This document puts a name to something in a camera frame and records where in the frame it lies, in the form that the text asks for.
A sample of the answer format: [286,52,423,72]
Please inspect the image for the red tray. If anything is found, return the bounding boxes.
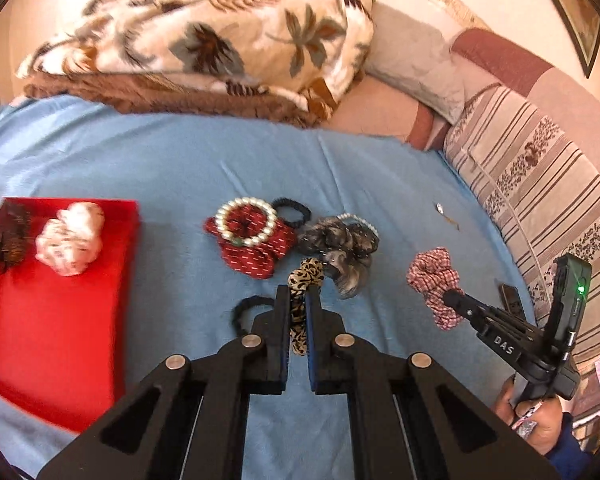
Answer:
[0,197,141,433]

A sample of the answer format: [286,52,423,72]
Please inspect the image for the blue bedsheet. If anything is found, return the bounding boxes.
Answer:
[0,95,538,480]

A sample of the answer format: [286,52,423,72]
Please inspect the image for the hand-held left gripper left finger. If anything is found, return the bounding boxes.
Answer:
[35,285,292,480]

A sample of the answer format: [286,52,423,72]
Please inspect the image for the pearl bracelet with green beads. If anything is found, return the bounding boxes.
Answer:
[215,198,279,247]

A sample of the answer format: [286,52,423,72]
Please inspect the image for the grey sheer scrunchie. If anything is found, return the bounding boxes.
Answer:
[296,215,381,300]

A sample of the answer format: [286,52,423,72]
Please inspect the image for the red white-dotted scrunchie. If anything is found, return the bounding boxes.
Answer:
[202,205,298,280]

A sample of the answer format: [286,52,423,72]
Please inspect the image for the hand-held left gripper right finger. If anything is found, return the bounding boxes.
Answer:
[305,293,563,480]

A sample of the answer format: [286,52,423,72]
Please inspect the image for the pink maroon striped sheet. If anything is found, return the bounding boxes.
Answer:
[330,27,600,161]

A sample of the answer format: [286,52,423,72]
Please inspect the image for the person's right forearm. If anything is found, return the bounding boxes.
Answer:
[547,412,593,471]

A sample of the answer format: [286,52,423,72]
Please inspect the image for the leaf print blanket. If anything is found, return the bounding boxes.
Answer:
[17,0,376,121]

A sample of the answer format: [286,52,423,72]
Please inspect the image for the grey pillow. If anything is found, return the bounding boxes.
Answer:
[365,2,498,126]

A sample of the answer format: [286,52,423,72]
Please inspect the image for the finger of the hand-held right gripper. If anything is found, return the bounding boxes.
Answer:
[442,289,542,367]

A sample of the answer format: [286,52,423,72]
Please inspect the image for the small white pearl bracelet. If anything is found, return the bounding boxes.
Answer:
[336,212,381,237]

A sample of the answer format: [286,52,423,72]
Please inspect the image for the white printed scrunchie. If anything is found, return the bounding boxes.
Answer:
[35,201,105,277]

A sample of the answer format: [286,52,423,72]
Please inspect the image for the black ruched scrunchie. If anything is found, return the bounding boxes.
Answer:
[271,196,312,228]

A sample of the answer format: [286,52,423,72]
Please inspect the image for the person's right hand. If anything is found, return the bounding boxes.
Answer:
[495,377,566,456]

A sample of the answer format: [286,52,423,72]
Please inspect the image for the brown ruffled blanket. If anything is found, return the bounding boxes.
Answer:
[22,70,326,128]

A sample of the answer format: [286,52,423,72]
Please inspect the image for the black fabric hair tie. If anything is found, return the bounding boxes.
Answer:
[231,296,277,337]

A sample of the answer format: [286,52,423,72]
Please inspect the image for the red plaid scrunchie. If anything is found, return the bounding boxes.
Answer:
[406,248,465,331]

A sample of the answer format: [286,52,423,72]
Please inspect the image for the framed wall picture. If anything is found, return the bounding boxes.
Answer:
[525,0,600,78]

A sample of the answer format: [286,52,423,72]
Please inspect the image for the striped patterned cushion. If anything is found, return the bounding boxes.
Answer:
[442,85,600,361]

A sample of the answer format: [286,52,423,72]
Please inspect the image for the dark hair claw clip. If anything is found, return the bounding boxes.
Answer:
[0,202,33,273]

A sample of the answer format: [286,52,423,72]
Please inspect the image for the flat black hair clip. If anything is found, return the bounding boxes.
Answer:
[499,284,526,318]

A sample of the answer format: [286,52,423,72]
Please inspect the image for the leopard print scrunchie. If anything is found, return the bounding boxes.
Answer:
[286,257,326,357]

